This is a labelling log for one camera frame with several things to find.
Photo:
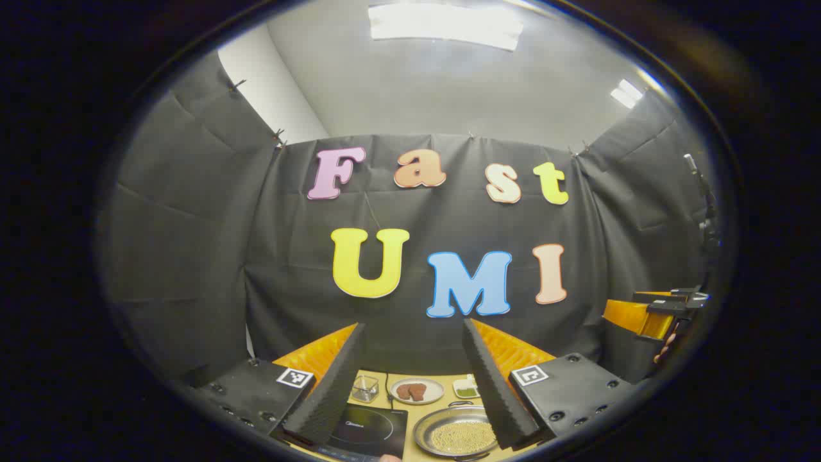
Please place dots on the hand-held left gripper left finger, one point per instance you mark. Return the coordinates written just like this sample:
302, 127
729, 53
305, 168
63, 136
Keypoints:
330, 398

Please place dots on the black induction cooktop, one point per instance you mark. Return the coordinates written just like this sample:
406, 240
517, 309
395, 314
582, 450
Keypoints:
375, 430

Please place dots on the white round plate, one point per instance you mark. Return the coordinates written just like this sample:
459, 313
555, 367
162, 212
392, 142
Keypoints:
436, 391

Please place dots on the large ceiling light panel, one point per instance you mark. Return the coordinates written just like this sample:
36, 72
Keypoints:
442, 25

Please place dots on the small ceiling light panel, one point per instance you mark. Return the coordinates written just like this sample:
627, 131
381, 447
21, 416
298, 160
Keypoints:
626, 94

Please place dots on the pile of soybeans in pot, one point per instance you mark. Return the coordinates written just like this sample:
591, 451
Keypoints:
462, 436

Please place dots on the black backdrop cloth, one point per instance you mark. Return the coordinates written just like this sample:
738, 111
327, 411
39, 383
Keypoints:
256, 256

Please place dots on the white divided dish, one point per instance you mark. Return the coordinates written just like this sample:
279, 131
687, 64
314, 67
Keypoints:
465, 385

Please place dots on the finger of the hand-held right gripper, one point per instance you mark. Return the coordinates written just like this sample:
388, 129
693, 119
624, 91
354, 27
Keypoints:
632, 317
680, 298

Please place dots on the red meat piece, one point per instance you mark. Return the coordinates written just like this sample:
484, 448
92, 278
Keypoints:
403, 391
418, 391

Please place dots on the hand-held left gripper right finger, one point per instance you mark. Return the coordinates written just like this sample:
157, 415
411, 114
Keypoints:
494, 398

